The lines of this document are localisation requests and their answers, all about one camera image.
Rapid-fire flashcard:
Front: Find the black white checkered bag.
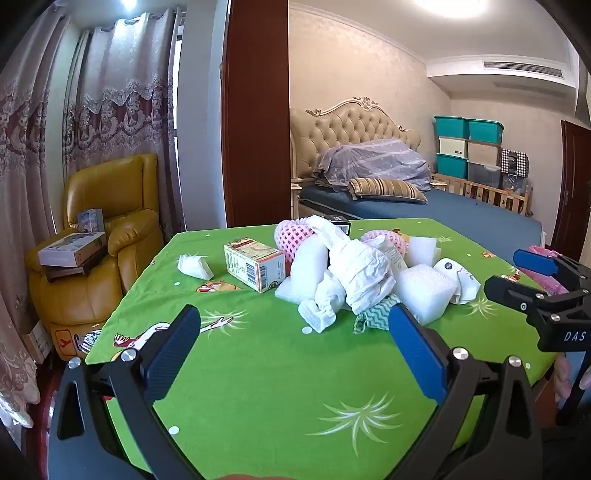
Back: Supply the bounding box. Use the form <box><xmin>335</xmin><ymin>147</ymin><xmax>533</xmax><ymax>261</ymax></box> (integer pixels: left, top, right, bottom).
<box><xmin>501</xmin><ymin>148</ymin><xmax>531</xmax><ymax>176</ymax></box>

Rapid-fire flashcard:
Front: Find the brown cardboard box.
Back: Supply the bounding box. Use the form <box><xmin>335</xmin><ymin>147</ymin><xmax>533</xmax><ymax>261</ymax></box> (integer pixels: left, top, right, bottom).
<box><xmin>21</xmin><ymin>320</ymin><xmax>51</xmax><ymax>365</ymax></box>

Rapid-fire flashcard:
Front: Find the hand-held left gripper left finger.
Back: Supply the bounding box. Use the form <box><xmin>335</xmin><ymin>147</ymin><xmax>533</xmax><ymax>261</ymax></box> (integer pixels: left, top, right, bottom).
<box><xmin>48</xmin><ymin>305</ymin><xmax>204</xmax><ymax>480</ymax></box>

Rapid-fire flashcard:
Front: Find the lace patterned curtain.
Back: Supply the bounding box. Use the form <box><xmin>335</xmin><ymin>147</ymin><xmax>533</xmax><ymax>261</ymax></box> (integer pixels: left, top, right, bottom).
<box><xmin>62</xmin><ymin>14</ymin><xmax>185</xmax><ymax>232</ymax></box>
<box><xmin>0</xmin><ymin>9</ymin><xmax>65</xmax><ymax>430</ymax></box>

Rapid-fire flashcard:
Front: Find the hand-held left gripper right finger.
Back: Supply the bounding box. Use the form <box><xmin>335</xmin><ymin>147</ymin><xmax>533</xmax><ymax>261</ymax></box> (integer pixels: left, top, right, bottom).
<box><xmin>388</xmin><ymin>305</ymin><xmax>543</xmax><ymax>480</ymax></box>

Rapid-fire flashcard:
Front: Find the teal storage bin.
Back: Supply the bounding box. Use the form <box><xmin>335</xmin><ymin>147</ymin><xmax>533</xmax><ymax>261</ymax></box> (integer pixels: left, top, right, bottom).
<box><xmin>434</xmin><ymin>115</ymin><xmax>469</xmax><ymax>138</ymax></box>
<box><xmin>467</xmin><ymin>119</ymin><xmax>504</xmax><ymax>144</ymax></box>
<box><xmin>436</xmin><ymin>153</ymin><xmax>469</xmax><ymax>178</ymax></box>

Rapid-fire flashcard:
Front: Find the white tissue packet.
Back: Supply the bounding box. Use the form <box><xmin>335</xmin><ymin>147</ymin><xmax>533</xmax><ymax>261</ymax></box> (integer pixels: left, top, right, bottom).
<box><xmin>178</xmin><ymin>253</ymin><xmax>215</xmax><ymax>281</ymax></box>

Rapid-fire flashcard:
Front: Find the dark wooden tray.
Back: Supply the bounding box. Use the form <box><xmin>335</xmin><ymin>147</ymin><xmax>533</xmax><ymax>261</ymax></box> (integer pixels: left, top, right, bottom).
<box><xmin>45</xmin><ymin>251</ymin><xmax>109</xmax><ymax>282</ymax></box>

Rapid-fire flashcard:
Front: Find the beige storage bin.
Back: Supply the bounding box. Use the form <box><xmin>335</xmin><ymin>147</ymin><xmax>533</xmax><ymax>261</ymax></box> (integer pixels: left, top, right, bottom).
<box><xmin>467</xmin><ymin>140</ymin><xmax>502</xmax><ymax>163</ymax></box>

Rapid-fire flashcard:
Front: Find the blue bed mattress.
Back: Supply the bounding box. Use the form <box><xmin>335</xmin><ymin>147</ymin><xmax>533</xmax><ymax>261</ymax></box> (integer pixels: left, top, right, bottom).
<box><xmin>295</xmin><ymin>182</ymin><xmax>543</xmax><ymax>266</ymax></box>

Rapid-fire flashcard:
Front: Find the small blue printed box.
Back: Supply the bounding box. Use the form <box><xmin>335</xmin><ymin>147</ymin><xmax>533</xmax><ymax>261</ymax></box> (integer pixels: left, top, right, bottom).
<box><xmin>78</xmin><ymin>209</ymin><xmax>105</xmax><ymax>233</ymax></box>

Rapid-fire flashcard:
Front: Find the beige tufted headboard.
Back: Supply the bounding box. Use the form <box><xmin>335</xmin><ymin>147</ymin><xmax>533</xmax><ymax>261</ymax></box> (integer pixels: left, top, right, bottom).
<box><xmin>290</xmin><ymin>97</ymin><xmax>422</xmax><ymax>185</ymax></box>

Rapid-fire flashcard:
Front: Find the grey translucent storage bin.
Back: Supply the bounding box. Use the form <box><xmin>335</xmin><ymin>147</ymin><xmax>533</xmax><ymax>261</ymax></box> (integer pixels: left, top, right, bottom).
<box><xmin>467</xmin><ymin>160</ymin><xmax>502</xmax><ymax>188</ymax></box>

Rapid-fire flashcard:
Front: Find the small white foam block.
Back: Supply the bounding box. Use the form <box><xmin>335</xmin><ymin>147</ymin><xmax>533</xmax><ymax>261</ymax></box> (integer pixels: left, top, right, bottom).
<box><xmin>409</xmin><ymin>235</ymin><xmax>441</xmax><ymax>267</ymax></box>

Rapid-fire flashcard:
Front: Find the brown wooden door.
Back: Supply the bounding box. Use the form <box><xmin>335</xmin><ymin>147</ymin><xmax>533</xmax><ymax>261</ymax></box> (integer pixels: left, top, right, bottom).
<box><xmin>551</xmin><ymin>120</ymin><xmax>591</xmax><ymax>264</ymax></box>

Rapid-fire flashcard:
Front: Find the green wavy patterned cloth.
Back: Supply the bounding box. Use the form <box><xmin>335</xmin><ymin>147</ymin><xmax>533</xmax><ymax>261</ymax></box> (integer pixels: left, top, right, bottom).
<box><xmin>355</xmin><ymin>295</ymin><xmax>402</xmax><ymax>335</ymax></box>

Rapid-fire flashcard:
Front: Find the crumpled white plastic bag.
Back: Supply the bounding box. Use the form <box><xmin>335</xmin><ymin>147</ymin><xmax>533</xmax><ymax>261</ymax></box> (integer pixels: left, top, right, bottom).
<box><xmin>307</xmin><ymin>215</ymin><xmax>398</xmax><ymax>315</ymax></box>

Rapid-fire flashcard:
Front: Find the round ceiling lamp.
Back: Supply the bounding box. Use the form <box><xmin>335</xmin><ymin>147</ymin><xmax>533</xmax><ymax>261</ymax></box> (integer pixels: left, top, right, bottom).
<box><xmin>411</xmin><ymin>0</ymin><xmax>490</xmax><ymax>10</ymax></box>

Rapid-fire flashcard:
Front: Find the ceiling air vent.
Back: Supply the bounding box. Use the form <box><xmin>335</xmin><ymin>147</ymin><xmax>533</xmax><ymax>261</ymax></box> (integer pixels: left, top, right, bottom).
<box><xmin>482</xmin><ymin>60</ymin><xmax>565</xmax><ymax>77</ymax></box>

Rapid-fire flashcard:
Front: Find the beige printed carton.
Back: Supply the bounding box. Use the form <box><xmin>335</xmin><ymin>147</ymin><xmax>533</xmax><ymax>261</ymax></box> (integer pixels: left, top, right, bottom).
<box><xmin>224</xmin><ymin>237</ymin><xmax>287</xmax><ymax>295</ymax></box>

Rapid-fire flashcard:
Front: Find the flat white printed box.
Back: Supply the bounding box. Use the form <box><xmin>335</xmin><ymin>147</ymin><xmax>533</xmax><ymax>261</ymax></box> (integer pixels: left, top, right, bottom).
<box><xmin>38</xmin><ymin>232</ymin><xmax>107</xmax><ymax>267</ymax></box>

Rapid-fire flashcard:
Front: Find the yellow leather armchair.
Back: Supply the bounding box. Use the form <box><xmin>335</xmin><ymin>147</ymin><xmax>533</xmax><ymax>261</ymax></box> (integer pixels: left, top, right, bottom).
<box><xmin>25</xmin><ymin>154</ymin><xmax>164</xmax><ymax>363</ymax></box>

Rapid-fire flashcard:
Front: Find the white storage bin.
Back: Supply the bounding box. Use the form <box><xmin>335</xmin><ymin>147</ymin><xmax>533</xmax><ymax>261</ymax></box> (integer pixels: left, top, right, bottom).
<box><xmin>438</xmin><ymin>137</ymin><xmax>469</xmax><ymax>157</ymax></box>

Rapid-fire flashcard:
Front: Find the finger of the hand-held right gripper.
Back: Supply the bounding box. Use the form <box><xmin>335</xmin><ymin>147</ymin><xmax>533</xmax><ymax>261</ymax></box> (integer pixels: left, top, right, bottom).
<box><xmin>513</xmin><ymin>249</ymin><xmax>591</xmax><ymax>296</ymax></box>
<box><xmin>484</xmin><ymin>275</ymin><xmax>557</xmax><ymax>320</ymax></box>

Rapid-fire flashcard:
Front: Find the large pink foam fruit net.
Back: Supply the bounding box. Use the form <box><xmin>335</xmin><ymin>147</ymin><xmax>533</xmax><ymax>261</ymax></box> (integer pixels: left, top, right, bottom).
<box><xmin>274</xmin><ymin>220</ymin><xmax>319</xmax><ymax>264</ymax></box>

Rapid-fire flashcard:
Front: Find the purple grey quilt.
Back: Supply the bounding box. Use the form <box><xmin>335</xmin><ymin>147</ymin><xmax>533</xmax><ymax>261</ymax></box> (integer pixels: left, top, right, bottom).
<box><xmin>313</xmin><ymin>137</ymin><xmax>432</xmax><ymax>192</ymax></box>

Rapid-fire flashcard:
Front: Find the small pink foam fruit net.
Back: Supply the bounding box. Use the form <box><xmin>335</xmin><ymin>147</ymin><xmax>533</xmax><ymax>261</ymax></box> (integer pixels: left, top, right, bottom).
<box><xmin>360</xmin><ymin>229</ymin><xmax>411</xmax><ymax>259</ymax></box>

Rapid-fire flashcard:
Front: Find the striped pillow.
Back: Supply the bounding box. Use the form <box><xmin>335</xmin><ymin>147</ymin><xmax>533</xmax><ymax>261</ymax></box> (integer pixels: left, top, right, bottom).
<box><xmin>347</xmin><ymin>178</ymin><xmax>428</xmax><ymax>204</ymax></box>

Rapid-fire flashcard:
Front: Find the person's right hand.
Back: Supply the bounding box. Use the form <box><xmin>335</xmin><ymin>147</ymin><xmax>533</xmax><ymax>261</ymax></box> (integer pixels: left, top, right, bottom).
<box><xmin>553</xmin><ymin>354</ymin><xmax>591</xmax><ymax>404</ymax></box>

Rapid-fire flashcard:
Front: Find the bin with pink plastic bag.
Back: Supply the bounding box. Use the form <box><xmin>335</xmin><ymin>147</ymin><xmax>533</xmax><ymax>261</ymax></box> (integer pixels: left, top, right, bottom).
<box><xmin>526</xmin><ymin>244</ymin><xmax>568</xmax><ymax>296</ymax></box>

